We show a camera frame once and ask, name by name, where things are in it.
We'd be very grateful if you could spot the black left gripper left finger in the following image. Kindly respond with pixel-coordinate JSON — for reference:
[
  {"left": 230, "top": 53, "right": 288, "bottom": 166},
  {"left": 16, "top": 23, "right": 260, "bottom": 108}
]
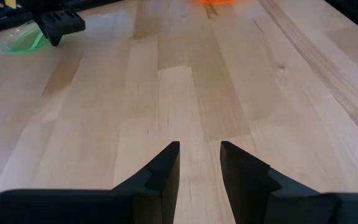
[{"left": 0, "top": 141, "right": 181, "bottom": 224}]

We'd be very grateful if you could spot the small orange transparent plate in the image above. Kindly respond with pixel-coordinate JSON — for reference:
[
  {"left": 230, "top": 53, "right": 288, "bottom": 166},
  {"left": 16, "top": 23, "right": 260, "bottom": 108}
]
[{"left": 196, "top": 0, "right": 239, "bottom": 6}]

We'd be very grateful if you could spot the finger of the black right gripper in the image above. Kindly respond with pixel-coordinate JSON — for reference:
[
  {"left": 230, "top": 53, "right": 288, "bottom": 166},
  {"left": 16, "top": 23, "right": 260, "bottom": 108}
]
[{"left": 33, "top": 9, "right": 86, "bottom": 47}]

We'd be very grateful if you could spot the small green transparent plate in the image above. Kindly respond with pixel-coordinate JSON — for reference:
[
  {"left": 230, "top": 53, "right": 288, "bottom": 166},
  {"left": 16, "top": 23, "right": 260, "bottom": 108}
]
[{"left": 0, "top": 19, "right": 54, "bottom": 55}]

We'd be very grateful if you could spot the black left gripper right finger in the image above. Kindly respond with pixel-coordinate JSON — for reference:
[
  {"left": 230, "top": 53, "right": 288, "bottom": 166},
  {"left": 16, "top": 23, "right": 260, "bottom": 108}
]
[{"left": 219, "top": 141, "right": 358, "bottom": 224}]

